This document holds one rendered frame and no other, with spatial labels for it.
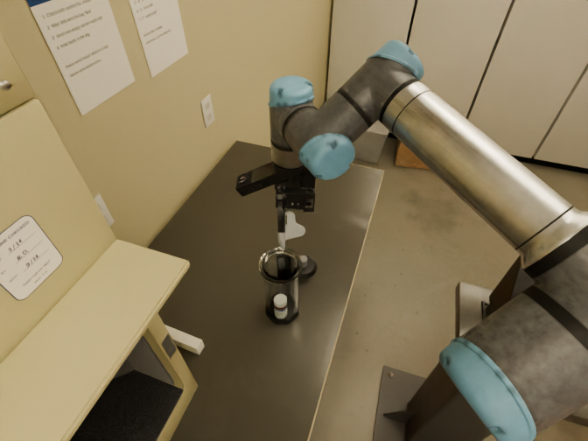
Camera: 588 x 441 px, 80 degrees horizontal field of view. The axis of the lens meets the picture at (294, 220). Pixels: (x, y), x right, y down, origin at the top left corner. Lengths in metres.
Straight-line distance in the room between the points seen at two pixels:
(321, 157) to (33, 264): 0.37
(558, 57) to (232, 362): 2.96
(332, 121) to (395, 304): 1.82
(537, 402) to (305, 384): 0.63
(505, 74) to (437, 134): 2.79
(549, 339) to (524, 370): 0.04
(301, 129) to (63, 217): 0.33
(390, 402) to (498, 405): 1.56
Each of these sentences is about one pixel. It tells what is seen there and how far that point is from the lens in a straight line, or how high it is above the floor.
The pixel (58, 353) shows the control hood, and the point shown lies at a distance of 0.46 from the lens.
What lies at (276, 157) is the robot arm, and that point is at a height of 1.48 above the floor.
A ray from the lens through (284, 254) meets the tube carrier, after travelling 0.92.
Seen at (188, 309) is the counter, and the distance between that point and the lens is 1.11.
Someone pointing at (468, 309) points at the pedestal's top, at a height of 0.94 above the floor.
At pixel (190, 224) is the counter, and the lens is 1.33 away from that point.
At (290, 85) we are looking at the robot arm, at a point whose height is 1.61.
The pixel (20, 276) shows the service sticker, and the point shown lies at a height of 1.57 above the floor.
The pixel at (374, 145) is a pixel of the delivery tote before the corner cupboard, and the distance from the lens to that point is 3.08.
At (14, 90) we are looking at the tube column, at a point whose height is 1.73.
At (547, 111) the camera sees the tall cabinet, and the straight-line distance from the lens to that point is 3.46.
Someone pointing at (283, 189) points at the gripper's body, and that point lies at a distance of 0.72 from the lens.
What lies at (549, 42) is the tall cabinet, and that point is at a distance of 3.23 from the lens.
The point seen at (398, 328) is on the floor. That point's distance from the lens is 2.18.
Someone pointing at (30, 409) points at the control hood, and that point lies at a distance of 0.45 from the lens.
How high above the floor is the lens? 1.87
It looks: 46 degrees down
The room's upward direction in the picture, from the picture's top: straight up
